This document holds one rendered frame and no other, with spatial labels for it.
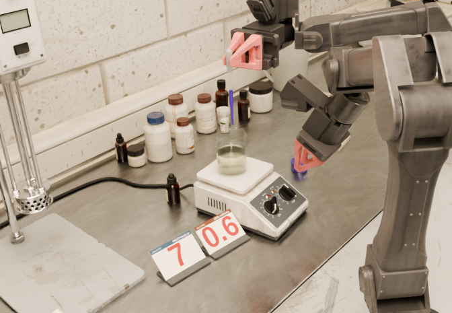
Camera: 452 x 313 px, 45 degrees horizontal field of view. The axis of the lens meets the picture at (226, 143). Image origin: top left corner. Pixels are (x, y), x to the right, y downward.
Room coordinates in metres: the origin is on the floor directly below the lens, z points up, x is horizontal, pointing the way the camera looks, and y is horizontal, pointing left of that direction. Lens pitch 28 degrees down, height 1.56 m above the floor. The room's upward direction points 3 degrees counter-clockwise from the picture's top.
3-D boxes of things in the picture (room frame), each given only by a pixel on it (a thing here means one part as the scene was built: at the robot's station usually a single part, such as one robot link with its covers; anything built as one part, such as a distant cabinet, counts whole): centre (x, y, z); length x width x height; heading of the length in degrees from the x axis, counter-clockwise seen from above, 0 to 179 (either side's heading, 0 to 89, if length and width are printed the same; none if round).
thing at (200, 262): (0.79, 0.09, 0.92); 0.09 x 0.06 x 0.04; 130
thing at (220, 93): (1.45, 0.00, 0.95); 0.04 x 0.04 x 0.10
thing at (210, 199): (0.96, -0.04, 0.94); 0.22 x 0.13 x 0.08; 53
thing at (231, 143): (0.97, -0.01, 1.03); 0.07 x 0.06 x 0.08; 142
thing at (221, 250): (0.85, 0.02, 0.92); 0.09 x 0.06 x 0.04; 130
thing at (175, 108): (1.32, 0.13, 0.95); 0.06 x 0.06 x 0.11
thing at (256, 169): (0.97, -0.02, 0.98); 0.12 x 0.12 x 0.01; 53
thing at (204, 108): (1.34, 0.05, 0.95); 0.06 x 0.06 x 0.10
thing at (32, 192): (0.80, 0.33, 1.17); 0.07 x 0.07 x 0.25
